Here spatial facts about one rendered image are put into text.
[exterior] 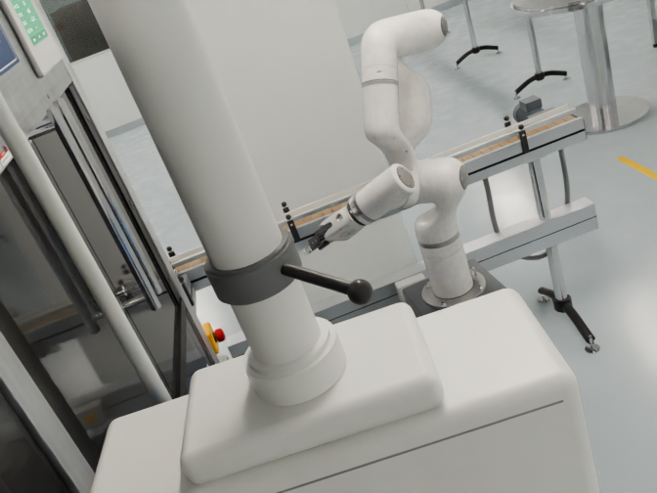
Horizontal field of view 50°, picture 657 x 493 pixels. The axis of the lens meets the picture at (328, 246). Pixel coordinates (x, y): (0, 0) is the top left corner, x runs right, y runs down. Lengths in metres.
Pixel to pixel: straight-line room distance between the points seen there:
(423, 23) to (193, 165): 1.31
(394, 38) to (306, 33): 1.33
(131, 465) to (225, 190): 0.33
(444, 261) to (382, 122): 0.48
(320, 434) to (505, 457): 0.18
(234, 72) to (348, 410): 2.50
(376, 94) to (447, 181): 0.31
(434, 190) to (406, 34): 0.40
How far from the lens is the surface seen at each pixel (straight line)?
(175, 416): 0.81
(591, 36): 5.03
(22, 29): 1.44
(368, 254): 3.41
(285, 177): 3.19
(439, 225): 1.91
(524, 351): 0.71
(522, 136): 2.75
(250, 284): 0.61
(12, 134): 0.95
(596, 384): 2.98
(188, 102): 0.57
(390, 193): 1.66
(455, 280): 2.01
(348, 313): 2.85
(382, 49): 1.73
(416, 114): 1.87
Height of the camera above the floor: 2.00
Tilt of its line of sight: 26 degrees down
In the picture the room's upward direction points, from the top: 21 degrees counter-clockwise
